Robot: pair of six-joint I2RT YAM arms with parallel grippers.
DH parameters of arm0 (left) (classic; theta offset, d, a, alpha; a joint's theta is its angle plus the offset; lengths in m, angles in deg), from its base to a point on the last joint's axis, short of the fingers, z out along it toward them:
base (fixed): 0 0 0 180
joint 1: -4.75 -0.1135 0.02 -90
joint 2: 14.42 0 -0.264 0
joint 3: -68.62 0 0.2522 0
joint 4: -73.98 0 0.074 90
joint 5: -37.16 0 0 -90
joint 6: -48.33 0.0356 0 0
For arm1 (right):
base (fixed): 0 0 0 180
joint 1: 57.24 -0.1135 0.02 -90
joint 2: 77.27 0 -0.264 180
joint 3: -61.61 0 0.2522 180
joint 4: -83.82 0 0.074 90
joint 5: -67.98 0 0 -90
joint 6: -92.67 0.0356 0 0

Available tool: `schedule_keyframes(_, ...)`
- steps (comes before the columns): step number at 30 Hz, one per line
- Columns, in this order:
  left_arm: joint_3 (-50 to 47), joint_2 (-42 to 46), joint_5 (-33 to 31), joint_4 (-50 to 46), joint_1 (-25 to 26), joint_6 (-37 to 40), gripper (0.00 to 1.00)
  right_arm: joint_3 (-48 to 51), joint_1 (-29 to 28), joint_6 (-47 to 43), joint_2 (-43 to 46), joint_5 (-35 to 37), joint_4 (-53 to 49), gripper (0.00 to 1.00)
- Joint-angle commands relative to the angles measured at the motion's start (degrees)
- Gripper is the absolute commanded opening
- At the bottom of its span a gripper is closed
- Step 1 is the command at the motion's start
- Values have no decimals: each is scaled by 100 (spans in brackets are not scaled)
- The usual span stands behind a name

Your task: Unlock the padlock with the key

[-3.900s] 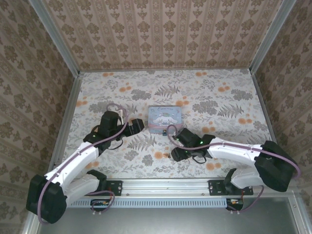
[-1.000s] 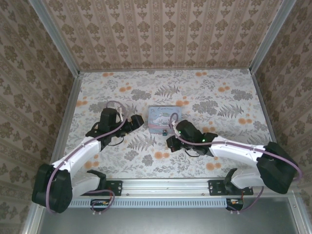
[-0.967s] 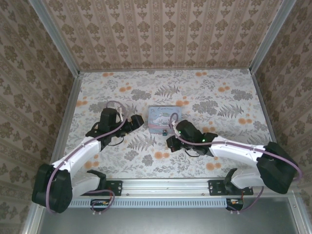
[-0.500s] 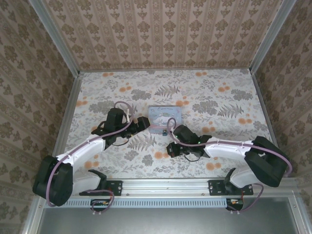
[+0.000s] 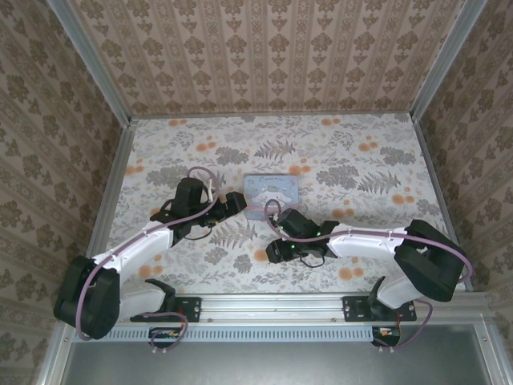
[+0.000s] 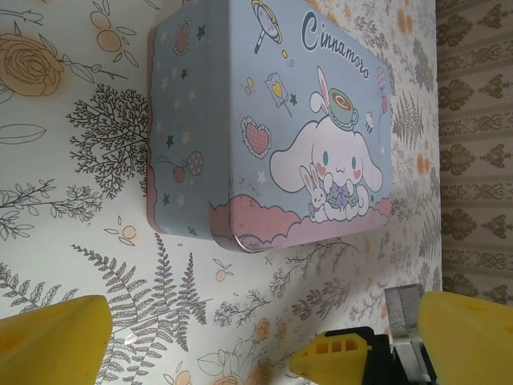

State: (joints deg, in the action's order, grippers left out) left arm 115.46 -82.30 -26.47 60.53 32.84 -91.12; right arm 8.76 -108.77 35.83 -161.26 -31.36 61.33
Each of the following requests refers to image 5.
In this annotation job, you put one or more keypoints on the grey-blue printed pouch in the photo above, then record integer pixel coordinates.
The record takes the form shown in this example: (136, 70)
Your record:
(268, 192)

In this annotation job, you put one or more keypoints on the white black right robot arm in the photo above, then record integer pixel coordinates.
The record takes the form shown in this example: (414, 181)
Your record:
(360, 240)

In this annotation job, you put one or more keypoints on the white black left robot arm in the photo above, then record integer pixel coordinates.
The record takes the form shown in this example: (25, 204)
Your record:
(136, 248)

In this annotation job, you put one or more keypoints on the grey metal sheet panel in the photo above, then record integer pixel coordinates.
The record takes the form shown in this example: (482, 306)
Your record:
(272, 365)

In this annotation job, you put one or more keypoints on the small black electronics board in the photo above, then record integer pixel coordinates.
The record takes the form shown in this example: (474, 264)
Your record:
(164, 335)
(386, 333)

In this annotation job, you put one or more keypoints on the aluminium mounting rail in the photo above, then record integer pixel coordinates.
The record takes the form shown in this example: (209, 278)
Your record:
(272, 309)

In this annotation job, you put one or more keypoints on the aluminium table side rail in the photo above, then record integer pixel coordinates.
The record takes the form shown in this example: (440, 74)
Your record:
(443, 200)
(109, 200)

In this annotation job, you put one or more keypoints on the aluminium table end rail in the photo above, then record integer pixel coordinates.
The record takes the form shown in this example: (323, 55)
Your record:
(272, 116)

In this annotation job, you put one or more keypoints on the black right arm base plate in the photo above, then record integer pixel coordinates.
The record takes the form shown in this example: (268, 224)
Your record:
(354, 309)

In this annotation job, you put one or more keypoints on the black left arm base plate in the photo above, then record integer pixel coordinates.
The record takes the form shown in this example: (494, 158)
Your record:
(188, 309)

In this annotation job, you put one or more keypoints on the aluminium frame post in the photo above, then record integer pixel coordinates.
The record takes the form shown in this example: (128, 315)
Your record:
(93, 60)
(445, 60)

